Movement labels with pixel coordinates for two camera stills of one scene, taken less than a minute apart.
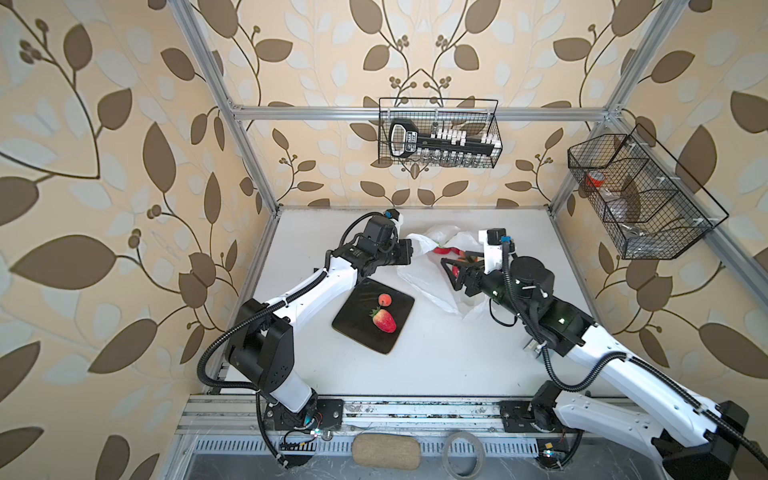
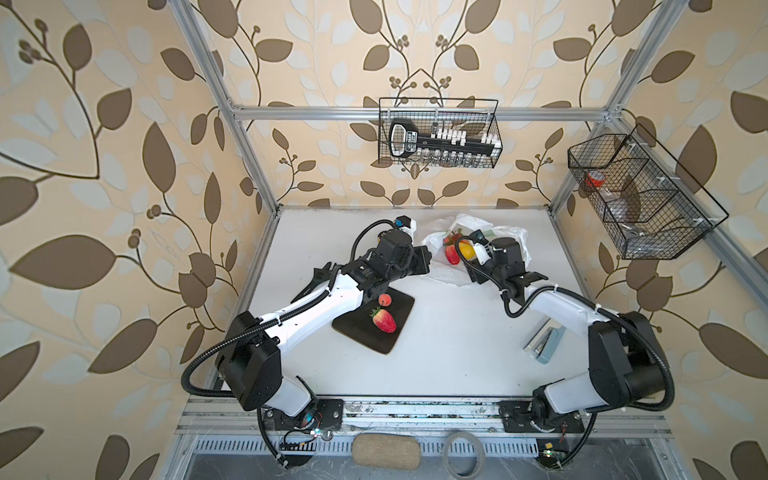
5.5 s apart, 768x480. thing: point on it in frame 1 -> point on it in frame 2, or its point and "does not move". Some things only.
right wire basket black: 649,205 does not move
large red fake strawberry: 383,320 does not move
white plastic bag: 425,270 -> 456,274
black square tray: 354,318 does not move
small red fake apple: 385,299 does not move
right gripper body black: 495,284 -> 495,271
